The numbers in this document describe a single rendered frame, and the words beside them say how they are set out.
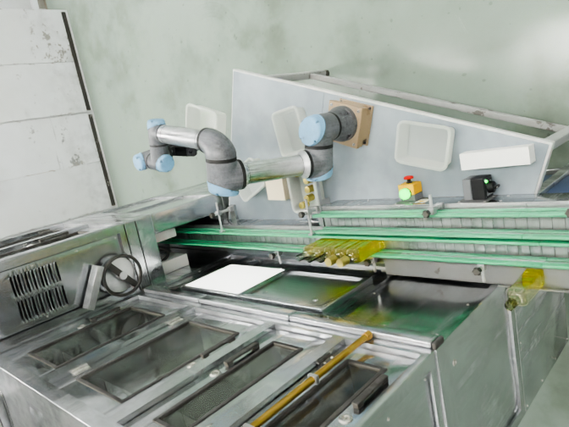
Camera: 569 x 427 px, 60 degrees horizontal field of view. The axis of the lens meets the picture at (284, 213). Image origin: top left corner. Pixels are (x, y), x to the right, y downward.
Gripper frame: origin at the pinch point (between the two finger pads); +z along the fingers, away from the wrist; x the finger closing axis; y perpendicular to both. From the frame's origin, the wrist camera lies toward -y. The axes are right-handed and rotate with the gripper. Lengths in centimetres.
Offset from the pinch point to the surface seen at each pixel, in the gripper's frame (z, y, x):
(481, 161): 31, -120, -10
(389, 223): 20, -91, 21
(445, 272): 19, -118, 33
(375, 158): 36, -73, 2
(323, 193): 29, -50, 24
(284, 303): -27, -75, 42
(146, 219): -22, 27, 42
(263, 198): 31, -8, 41
